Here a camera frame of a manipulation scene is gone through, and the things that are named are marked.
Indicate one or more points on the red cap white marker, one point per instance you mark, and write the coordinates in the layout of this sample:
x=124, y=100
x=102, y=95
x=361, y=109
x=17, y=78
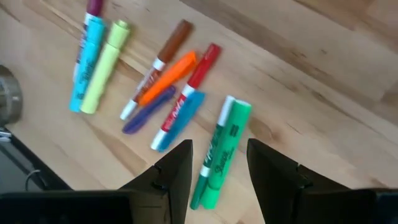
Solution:
x=203, y=67

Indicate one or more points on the orange highlighter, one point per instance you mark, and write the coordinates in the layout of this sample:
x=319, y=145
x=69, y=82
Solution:
x=171, y=77

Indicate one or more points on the brown cap white marker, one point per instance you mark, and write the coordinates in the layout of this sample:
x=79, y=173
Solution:
x=175, y=40

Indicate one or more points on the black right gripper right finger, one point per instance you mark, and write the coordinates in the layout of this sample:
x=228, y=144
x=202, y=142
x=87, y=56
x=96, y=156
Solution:
x=273, y=183

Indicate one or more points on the white bulb metal lamp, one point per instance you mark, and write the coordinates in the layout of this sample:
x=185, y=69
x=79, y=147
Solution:
x=9, y=96

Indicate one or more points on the thin green marker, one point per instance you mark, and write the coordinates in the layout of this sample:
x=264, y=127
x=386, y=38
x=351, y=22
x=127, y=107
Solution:
x=213, y=146

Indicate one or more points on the maroon cap white marker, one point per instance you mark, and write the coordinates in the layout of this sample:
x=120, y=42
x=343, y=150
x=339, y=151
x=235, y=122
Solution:
x=94, y=6

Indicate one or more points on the turquoise highlighter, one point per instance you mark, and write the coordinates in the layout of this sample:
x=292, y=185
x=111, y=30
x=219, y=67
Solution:
x=88, y=62

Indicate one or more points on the slim purple highlighter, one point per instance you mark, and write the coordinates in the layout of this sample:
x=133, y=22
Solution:
x=146, y=113

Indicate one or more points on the blue highlighter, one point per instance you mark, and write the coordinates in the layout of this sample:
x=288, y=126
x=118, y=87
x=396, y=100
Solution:
x=183, y=118

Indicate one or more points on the yellow-green highlighter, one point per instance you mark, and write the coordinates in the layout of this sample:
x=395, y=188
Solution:
x=104, y=68

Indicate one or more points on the thick green highlighter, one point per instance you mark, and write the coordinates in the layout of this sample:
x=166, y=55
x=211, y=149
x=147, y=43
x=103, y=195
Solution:
x=228, y=146

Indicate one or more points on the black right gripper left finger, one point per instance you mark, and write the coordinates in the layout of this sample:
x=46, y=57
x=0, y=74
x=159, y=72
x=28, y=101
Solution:
x=174, y=180

